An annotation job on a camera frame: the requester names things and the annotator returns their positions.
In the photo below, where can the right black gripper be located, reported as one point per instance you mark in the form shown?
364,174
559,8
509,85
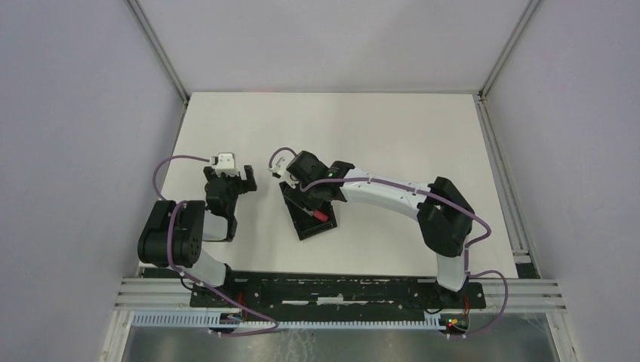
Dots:
298,194

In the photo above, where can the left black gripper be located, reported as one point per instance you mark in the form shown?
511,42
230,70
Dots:
229,182

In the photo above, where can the red handled black screwdriver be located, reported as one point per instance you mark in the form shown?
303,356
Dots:
317,214

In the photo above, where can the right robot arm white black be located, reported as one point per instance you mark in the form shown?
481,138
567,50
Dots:
443,215

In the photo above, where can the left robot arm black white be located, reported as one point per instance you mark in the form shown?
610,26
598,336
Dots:
173,238

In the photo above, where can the black plastic bin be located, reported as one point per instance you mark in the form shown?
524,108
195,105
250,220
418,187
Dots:
315,225

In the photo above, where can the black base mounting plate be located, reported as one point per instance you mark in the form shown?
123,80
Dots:
315,298

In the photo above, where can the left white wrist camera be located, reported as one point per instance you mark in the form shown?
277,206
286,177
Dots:
224,164

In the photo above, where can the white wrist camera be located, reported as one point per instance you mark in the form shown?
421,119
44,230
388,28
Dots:
278,169
224,164

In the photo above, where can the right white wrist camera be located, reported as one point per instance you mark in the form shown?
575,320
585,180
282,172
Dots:
278,169

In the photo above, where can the left aluminium corner post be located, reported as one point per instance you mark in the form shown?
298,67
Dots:
155,43

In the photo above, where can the aluminium corner post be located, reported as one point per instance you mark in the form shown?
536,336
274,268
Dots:
521,25
155,43

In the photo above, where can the white slotted cable duct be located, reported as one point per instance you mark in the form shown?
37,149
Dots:
218,320

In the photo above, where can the right aluminium corner post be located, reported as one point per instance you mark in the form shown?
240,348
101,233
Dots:
521,25

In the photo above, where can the aluminium frame rail front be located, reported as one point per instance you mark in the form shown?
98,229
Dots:
525,295

